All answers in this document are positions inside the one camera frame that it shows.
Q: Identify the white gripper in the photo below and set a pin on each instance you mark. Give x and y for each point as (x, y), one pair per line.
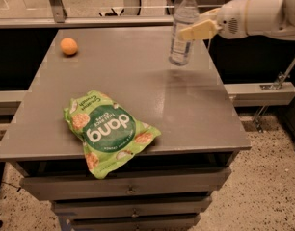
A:
(230, 19)

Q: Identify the clear blue plastic water bottle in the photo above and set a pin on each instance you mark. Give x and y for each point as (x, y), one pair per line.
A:
(185, 16)

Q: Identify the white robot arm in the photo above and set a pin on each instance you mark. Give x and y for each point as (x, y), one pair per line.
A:
(274, 19)

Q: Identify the orange fruit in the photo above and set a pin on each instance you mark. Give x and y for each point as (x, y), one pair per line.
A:
(69, 46)

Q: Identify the grey drawer cabinet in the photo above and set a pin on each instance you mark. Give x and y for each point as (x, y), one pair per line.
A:
(169, 184)

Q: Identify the grey metal railing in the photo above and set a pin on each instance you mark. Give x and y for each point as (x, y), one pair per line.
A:
(80, 13)

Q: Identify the green dang chips bag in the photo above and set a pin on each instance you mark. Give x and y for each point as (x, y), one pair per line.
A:
(110, 135)

